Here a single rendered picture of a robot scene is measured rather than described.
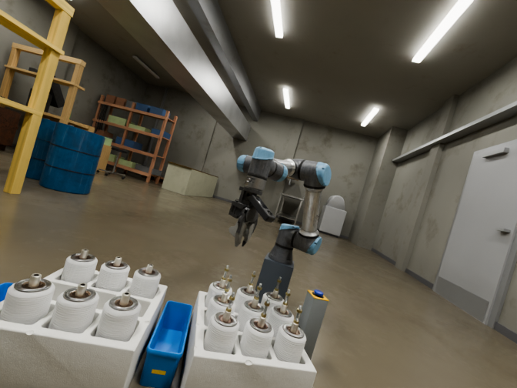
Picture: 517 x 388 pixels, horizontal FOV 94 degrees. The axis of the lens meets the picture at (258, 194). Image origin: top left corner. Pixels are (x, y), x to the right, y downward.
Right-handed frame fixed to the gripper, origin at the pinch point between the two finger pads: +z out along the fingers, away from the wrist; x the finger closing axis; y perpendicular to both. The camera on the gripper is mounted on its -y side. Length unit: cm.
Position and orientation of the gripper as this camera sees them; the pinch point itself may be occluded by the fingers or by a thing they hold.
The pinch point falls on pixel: (241, 243)
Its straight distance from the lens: 88.7
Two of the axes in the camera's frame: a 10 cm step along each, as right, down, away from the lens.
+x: -5.6, -1.6, -8.2
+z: -2.9, 9.6, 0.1
